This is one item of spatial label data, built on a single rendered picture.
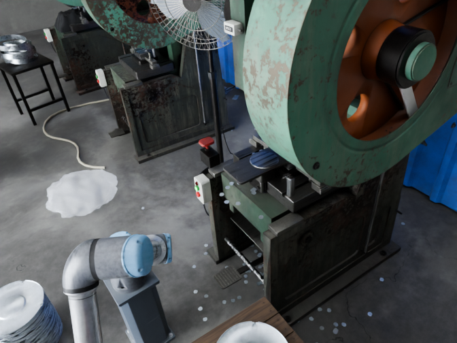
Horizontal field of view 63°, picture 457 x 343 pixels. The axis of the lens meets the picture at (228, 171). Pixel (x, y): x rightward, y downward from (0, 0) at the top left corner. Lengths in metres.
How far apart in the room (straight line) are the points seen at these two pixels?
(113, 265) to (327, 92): 0.71
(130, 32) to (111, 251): 1.76
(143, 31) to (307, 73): 1.83
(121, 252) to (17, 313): 1.04
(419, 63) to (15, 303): 1.89
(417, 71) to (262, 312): 1.05
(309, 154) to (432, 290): 1.43
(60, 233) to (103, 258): 1.66
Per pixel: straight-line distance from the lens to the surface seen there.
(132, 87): 2.90
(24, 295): 2.09
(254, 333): 1.56
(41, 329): 2.05
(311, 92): 0.92
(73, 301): 1.17
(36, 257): 2.64
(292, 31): 0.85
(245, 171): 1.56
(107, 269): 1.08
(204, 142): 1.81
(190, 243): 2.35
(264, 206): 1.59
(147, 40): 2.62
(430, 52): 1.13
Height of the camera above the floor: 1.72
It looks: 37 degrees down
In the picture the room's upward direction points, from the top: 5 degrees counter-clockwise
